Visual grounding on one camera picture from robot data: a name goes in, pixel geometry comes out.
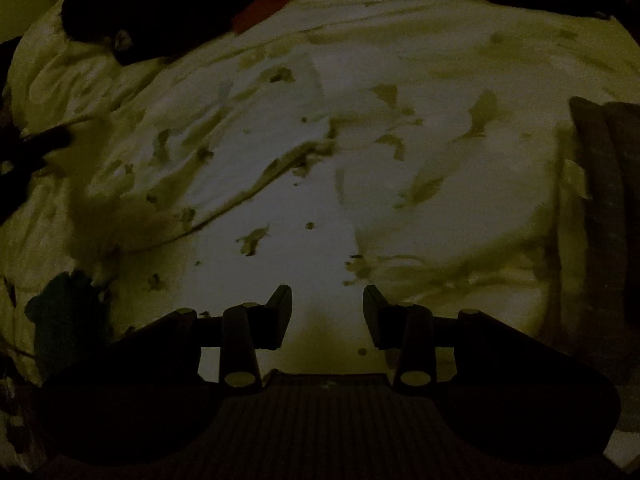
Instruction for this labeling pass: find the white patterned blanket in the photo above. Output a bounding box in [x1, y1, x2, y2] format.
[0, 0, 640, 386]

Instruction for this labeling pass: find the red cloth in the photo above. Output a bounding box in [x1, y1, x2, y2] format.
[232, 0, 298, 33]

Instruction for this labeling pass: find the grey folded cloth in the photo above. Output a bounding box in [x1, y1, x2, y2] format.
[567, 95, 640, 386]

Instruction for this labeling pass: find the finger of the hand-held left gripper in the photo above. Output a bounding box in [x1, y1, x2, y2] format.
[0, 127, 72, 176]

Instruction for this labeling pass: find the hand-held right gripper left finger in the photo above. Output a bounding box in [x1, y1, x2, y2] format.
[114, 285, 293, 391]

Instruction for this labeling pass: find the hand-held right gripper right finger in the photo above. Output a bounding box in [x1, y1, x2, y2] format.
[362, 285, 546, 391]

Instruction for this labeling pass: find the dark cloth with white print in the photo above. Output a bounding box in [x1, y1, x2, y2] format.
[60, 0, 618, 66]

